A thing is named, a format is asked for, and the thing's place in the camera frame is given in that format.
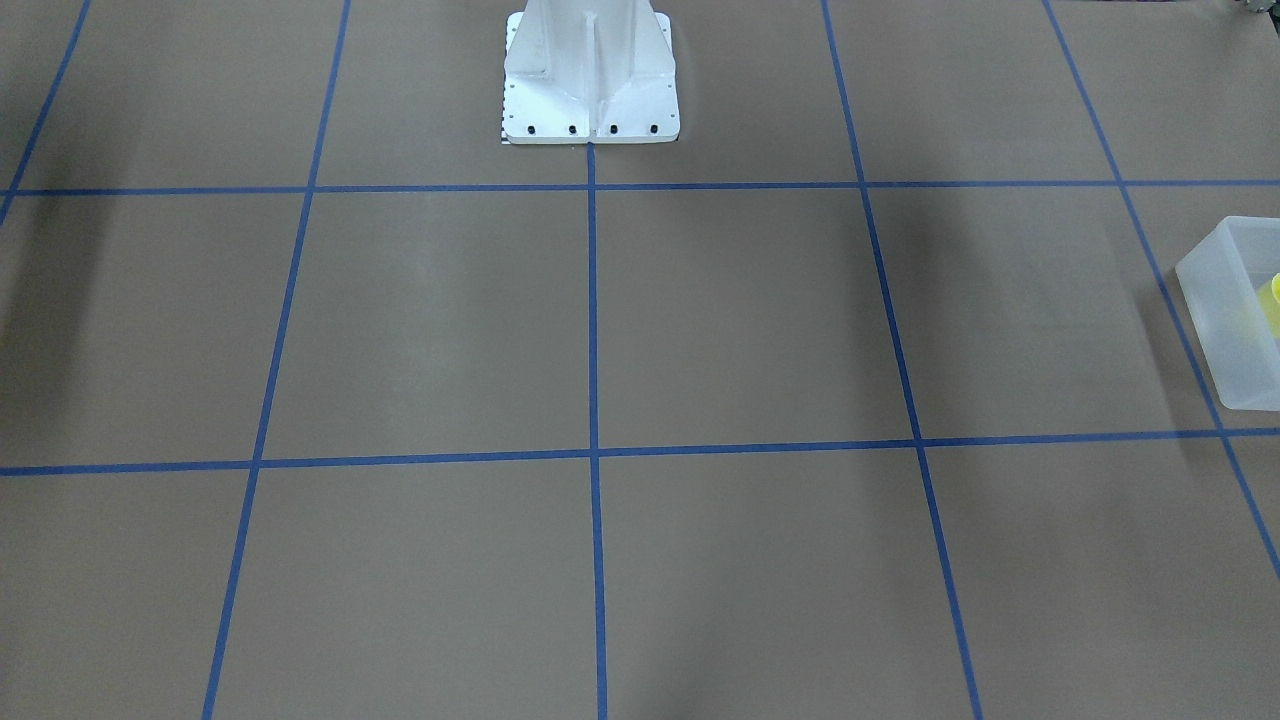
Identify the yellow plastic cup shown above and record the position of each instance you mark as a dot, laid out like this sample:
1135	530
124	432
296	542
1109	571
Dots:
1268	297

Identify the clear plastic storage box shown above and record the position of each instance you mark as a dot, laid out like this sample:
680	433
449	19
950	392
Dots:
1218	278

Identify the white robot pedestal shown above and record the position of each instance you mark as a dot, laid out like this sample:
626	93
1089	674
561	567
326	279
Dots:
589	72

